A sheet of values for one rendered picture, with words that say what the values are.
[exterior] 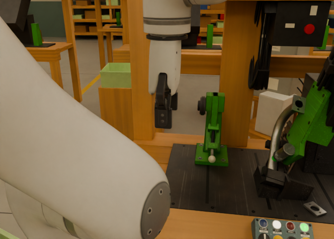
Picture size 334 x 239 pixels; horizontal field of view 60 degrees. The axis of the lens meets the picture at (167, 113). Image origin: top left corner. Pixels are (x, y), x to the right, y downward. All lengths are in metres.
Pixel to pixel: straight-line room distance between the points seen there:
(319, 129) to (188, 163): 0.49
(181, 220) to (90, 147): 0.66
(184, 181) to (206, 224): 0.22
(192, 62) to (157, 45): 0.82
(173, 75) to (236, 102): 0.79
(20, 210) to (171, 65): 0.31
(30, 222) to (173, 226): 0.53
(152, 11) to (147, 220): 0.33
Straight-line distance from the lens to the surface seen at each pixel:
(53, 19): 11.94
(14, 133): 0.25
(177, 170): 1.12
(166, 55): 0.50
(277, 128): 1.08
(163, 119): 0.53
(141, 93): 1.29
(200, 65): 1.31
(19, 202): 0.43
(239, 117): 1.29
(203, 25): 7.84
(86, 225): 0.31
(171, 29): 0.50
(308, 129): 0.94
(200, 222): 0.91
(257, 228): 0.87
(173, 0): 0.49
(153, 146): 1.32
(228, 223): 0.92
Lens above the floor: 1.52
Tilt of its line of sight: 23 degrees down
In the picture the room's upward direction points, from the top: straight up
